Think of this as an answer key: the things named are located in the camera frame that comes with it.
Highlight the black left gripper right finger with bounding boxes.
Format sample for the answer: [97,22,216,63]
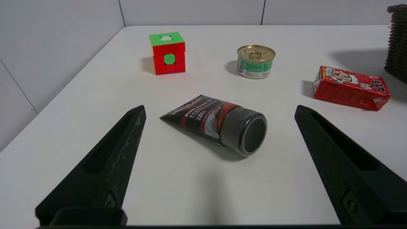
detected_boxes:
[294,105,407,225]

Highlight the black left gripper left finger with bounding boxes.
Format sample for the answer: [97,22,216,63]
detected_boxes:
[35,105,147,226]

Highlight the dark brown wicker basket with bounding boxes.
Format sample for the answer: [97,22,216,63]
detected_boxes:
[384,4,407,84]

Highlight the red cartoon drink carton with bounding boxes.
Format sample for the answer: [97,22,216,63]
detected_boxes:
[313,66,391,112]

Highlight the black cosmetic tube red print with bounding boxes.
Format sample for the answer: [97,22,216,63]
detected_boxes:
[159,94,268,157]

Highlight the red and green puzzle cube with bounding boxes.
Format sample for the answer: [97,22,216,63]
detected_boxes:
[149,32,186,76]

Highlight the small tin can green label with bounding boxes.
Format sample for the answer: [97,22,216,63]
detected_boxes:
[236,45,276,80]

